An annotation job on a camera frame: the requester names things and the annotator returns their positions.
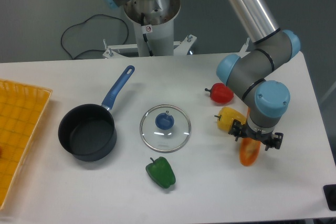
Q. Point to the yellow bell pepper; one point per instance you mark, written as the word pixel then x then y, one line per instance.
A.
pixel 226 116

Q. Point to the green bell pepper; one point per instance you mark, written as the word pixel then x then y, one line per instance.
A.
pixel 160 171

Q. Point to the black pot blue handle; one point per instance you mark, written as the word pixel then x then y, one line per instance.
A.
pixel 88 131

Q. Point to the red bell pepper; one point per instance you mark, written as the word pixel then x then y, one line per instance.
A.
pixel 220 93

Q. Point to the glass lid blue knob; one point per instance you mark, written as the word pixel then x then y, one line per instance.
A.
pixel 165 128

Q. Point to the yellow plastic basket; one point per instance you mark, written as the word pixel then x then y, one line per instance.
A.
pixel 22 106

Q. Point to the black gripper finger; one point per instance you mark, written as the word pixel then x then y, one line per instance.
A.
pixel 237 129
pixel 274 141

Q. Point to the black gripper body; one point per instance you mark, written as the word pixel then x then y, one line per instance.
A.
pixel 258 135

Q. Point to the long orange bread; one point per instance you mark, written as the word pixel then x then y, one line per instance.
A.
pixel 249 151

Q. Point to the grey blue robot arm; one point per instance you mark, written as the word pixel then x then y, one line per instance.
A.
pixel 245 76

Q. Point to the black object table corner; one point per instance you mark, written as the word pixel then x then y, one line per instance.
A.
pixel 329 192

